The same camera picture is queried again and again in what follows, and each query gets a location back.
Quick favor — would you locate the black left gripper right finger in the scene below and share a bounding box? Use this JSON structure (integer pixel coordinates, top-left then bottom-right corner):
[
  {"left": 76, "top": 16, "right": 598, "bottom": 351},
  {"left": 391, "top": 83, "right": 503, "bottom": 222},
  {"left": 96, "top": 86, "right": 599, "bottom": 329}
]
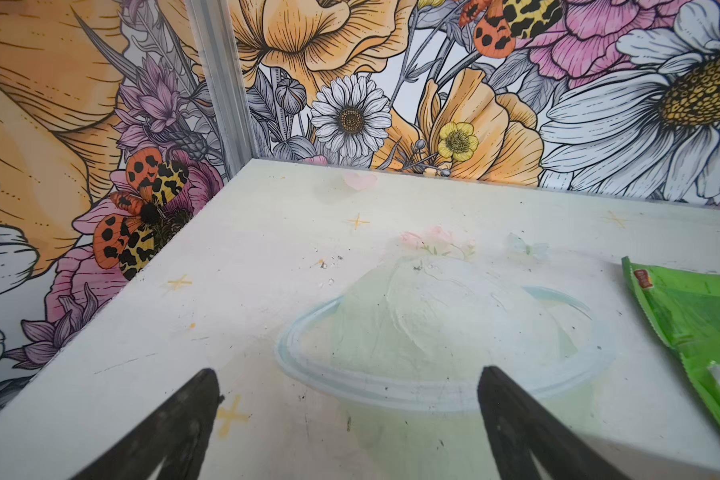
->
[{"left": 477, "top": 366, "right": 627, "bottom": 479}]

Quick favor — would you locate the green chips snack bag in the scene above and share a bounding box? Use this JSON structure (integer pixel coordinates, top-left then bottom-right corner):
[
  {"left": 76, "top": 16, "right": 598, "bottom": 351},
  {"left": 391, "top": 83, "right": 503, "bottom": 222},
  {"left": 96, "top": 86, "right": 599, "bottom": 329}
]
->
[{"left": 621, "top": 257, "right": 720, "bottom": 426}]

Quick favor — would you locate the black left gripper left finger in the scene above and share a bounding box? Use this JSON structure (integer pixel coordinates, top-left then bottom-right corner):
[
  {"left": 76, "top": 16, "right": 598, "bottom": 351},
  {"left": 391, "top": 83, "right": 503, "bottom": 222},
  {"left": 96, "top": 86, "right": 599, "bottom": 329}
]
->
[{"left": 74, "top": 368, "right": 223, "bottom": 479}]

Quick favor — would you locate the aluminium corner post left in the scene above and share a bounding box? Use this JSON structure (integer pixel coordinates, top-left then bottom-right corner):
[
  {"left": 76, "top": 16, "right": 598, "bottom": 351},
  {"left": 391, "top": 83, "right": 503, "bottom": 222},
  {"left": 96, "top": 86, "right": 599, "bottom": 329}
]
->
[{"left": 186, "top": 0, "right": 257, "bottom": 179}]

